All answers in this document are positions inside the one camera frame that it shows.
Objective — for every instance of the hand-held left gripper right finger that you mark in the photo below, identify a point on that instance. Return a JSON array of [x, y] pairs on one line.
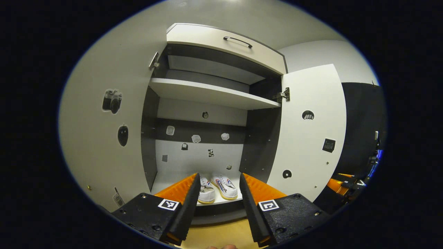
[[251, 211]]

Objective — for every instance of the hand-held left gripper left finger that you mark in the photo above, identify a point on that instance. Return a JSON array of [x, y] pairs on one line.
[[188, 211]]

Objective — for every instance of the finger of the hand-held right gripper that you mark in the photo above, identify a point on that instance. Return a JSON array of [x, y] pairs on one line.
[[353, 182], [335, 186]]

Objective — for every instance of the white canvas shoe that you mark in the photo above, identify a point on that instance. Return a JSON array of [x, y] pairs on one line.
[[225, 188], [207, 193]]

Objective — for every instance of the white shoe cabinet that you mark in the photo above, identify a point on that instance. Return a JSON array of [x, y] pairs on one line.
[[256, 138]]

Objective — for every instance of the metal door hinge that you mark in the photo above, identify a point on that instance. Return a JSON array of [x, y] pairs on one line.
[[282, 95], [154, 61]]

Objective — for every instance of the white cabinet shelf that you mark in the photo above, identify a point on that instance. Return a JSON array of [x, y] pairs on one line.
[[207, 93]]

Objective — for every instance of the black backdrop cloth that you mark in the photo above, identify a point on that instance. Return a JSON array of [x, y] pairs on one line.
[[360, 117]]

